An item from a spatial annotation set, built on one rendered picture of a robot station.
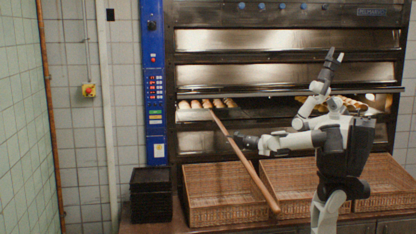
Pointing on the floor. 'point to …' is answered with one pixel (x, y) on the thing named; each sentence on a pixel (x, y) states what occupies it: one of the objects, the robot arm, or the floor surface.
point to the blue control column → (151, 46)
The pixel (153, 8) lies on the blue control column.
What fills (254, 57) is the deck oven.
